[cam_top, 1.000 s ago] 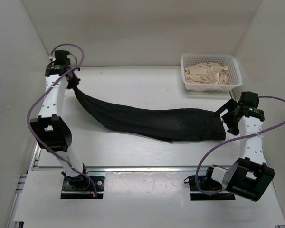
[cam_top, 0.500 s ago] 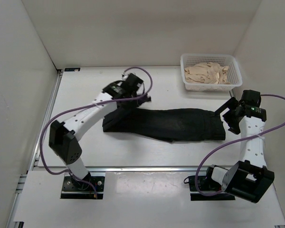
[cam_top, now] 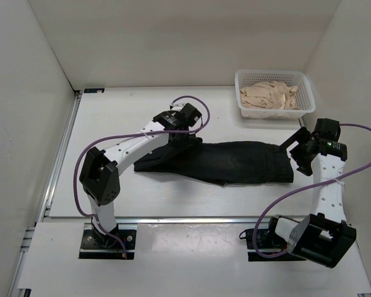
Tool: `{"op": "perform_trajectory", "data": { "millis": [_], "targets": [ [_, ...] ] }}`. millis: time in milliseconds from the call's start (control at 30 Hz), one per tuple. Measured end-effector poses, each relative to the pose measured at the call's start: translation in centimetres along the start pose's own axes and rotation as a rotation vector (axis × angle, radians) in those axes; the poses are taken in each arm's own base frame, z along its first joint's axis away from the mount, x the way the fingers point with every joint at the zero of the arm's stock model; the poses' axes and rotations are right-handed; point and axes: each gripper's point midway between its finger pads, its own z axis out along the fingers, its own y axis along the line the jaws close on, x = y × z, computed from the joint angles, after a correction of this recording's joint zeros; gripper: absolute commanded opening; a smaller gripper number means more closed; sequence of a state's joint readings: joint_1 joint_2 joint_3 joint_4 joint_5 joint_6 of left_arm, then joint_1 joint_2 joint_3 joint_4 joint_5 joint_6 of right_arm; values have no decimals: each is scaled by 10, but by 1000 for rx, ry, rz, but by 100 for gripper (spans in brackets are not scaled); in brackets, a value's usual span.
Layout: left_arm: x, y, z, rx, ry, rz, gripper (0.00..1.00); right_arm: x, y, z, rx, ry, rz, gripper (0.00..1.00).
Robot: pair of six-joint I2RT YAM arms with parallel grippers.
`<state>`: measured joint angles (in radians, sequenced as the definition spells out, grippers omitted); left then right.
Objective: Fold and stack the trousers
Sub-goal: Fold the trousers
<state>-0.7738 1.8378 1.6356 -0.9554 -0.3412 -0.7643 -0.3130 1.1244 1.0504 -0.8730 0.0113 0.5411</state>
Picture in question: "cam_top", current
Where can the front aluminium rail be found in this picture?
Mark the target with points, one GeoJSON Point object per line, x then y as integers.
{"type": "Point", "coordinates": [160, 220]}

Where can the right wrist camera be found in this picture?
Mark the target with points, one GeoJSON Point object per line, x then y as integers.
{"type": "Point", "coordinates": [328, 129]}

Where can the black corner bracket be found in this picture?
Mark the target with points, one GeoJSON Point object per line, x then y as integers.
{"type": "Point", "coordinates": [94, 90]}

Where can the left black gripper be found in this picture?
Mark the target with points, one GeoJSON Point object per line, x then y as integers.
{"type": "Point", "coordinates": [185, 142]}

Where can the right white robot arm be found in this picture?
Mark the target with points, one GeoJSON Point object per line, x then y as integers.
{"type": "Point", "coordinates": [323, 236]}

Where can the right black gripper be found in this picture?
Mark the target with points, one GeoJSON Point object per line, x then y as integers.
{"type": "Point", "coordinates": [302, 137]}

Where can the beige trousers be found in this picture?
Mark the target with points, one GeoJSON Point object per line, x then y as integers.
{"type": "Point", "coordinates": [270, 96]}

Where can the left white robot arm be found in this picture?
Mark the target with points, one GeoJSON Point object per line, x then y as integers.
{"type": "Point", "coordinates": [99, 170]}

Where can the left aluminium frame rail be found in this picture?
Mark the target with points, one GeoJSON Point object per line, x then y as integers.
{"type": "Point", "coordinates": [54, 176]}

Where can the black trousers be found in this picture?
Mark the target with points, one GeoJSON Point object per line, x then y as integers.
{"type": "Point", "coordinates": [240, 162]}

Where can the white plastic basket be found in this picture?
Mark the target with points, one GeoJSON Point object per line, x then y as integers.
{"type": "Point", "coordinates": [304, 96]}

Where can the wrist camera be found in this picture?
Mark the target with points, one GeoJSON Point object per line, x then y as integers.
{"type": "Point", "coordinates": [328, 129]}
{"type": "Point", "coordinates": [186, 114]}

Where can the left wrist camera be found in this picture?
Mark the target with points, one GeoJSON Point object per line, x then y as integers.
{"type": "Point", "coordinates": [186, 114]}

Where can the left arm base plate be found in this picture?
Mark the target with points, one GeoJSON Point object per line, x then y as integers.
{"type": "Point", "coordinates": [108, 248]}

